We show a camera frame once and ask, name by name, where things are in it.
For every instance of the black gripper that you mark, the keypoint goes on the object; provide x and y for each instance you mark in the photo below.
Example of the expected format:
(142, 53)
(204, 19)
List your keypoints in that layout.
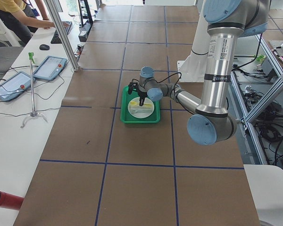
(141, 94)

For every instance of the yellow plastic spoon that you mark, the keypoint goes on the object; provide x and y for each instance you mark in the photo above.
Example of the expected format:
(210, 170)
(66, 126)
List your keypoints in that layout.
(133, 103)

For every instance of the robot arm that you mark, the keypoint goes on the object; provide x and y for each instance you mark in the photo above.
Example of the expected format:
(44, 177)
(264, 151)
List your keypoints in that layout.
(227, 21)

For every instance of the white round plate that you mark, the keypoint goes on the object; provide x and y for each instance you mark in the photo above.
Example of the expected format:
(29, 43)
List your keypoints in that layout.
(141, 115)

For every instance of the pale green plastic fork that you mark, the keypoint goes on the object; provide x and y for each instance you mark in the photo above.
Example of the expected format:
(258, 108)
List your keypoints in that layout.
(140, 110)

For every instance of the black power strip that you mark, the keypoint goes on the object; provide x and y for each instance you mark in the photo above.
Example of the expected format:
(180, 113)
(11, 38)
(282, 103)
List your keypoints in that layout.
(84, 32)

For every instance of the far blue teach pendant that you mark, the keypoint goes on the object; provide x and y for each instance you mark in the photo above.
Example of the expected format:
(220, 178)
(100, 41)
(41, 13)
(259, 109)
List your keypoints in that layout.
(50, 68)

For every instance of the blue teach pendant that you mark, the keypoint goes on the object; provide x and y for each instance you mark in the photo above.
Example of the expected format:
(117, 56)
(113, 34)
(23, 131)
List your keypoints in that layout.
(50, 68)
(14, 86)

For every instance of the black computer mouse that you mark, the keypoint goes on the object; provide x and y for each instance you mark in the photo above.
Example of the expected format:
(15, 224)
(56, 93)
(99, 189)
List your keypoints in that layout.
(44, 47)

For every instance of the metal reacher grabber tool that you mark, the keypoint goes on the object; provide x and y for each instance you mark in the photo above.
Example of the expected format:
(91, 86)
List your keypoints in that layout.
(34, 114)

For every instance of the near blue teach pendant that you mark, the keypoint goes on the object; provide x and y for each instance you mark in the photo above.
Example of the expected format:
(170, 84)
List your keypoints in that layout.
(14, 86)

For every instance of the person in yellow shirt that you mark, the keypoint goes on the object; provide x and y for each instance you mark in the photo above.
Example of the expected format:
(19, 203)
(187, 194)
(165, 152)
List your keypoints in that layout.
(18, 16)

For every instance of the grey office chair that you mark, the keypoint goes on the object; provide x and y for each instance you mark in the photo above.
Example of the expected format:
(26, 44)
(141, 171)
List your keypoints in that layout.
(8, 54)

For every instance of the red cylinder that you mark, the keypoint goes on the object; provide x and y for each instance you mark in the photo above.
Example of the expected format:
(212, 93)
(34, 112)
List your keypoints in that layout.
(10, 201)

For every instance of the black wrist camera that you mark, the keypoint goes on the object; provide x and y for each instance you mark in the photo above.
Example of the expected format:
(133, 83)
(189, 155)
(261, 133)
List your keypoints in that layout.
(132, 87)

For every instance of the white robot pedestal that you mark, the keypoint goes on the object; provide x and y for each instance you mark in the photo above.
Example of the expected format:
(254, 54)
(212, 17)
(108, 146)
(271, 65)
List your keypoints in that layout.
(194, 67)

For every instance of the aluminium frame post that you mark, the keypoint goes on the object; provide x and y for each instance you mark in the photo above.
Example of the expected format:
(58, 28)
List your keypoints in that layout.
(51, 7)

